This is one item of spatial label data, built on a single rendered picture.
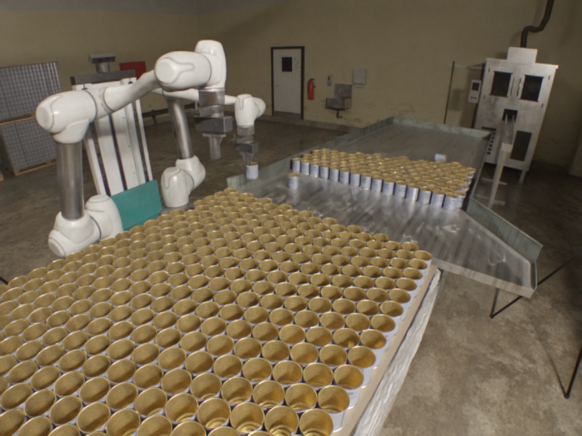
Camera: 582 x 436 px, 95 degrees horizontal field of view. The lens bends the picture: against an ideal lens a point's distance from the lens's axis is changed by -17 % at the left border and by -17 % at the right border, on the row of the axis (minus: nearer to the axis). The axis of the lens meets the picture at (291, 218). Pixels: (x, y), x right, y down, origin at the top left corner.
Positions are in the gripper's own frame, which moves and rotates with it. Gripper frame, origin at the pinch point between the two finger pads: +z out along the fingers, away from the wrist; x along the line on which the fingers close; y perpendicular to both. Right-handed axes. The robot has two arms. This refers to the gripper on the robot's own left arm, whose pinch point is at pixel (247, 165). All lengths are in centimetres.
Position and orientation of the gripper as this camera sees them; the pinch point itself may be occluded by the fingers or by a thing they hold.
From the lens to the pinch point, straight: 178.3
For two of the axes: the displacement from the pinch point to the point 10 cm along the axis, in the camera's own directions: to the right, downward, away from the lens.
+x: -8.2, -2.7, 5.1
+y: 5.8, -3.8, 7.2
